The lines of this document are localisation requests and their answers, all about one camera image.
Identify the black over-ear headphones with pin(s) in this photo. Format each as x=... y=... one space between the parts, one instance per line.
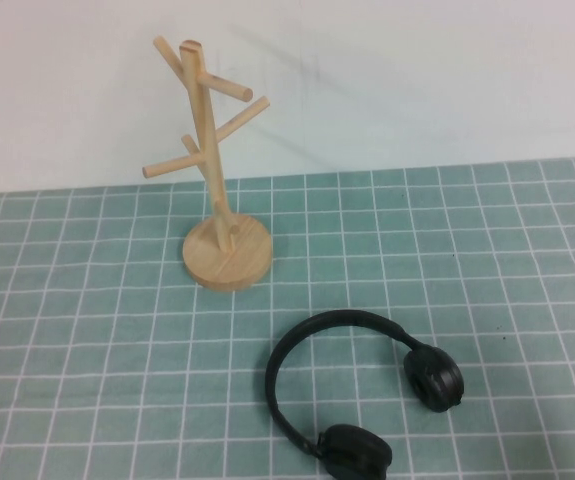
x=437 y=380

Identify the teal white-grid tablecloth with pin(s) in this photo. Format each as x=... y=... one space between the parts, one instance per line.
x=117 y=350

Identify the wooden branch headphone stand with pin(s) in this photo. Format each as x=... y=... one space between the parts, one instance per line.
x=227 y=255

